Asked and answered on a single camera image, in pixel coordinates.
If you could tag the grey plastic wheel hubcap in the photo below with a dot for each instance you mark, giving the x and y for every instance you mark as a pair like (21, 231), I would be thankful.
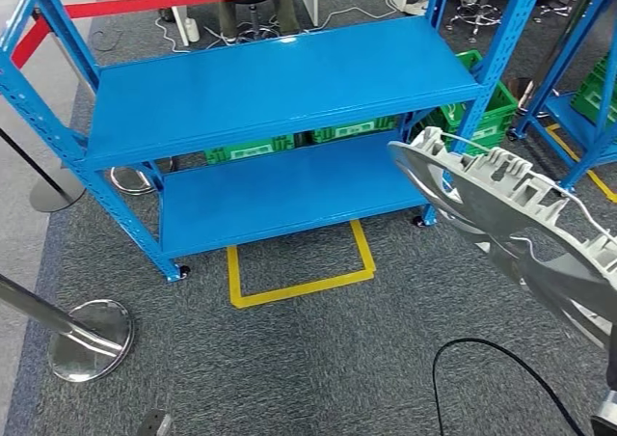
(506, 196)

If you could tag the chrome stanchion with mirror base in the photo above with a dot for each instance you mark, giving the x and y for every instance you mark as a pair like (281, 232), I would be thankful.
(91, 340)

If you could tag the small white bottle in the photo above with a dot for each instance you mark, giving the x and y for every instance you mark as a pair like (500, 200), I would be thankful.
(191, 30)

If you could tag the green plastic crate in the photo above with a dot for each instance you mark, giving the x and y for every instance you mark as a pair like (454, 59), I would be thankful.
(590, 94)
(492, 117)
(250, 150)

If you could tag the blue metal shelf rack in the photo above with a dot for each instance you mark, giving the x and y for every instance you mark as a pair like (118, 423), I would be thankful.
(564, 56)
(270, 88)

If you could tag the dark chrome barrier post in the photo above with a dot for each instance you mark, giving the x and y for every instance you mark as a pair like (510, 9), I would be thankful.
(125, 184)

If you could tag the black stanchion with dark base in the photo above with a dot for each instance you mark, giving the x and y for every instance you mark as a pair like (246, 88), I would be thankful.
(55, 193)

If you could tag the black stool with chrome base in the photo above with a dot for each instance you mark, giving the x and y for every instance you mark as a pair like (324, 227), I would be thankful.
(253, 5)

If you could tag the yellow floor tape square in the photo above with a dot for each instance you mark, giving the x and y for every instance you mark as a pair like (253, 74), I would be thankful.
(299, 287)

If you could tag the person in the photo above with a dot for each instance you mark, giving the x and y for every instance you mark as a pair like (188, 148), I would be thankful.
(417, 6)
(226, 11)

